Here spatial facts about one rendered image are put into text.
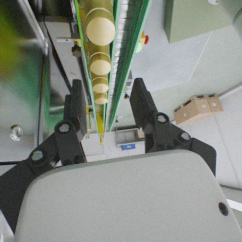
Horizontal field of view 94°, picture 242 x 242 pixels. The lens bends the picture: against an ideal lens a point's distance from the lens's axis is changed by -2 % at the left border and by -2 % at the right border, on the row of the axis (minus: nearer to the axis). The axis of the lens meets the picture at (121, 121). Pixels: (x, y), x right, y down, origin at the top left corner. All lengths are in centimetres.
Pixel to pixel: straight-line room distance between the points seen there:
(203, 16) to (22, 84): 63
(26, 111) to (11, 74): 6
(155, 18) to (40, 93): 57
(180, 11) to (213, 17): 15
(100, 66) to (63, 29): 33
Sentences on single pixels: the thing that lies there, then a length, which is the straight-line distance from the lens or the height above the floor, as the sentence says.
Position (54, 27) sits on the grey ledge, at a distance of 52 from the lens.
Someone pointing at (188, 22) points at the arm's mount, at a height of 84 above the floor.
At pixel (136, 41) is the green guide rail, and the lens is 45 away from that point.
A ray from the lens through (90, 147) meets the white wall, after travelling 598.
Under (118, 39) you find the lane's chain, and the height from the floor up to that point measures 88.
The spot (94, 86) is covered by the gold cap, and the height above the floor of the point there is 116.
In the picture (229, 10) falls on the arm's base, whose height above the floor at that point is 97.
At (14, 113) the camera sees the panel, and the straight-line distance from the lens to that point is 22.
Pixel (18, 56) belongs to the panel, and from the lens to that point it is 26.
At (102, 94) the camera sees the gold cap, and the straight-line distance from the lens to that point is 29.
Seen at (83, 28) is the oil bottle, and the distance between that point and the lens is 26.
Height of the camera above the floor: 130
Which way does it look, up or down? 16 degrees down
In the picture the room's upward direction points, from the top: 171 degrees clockwise
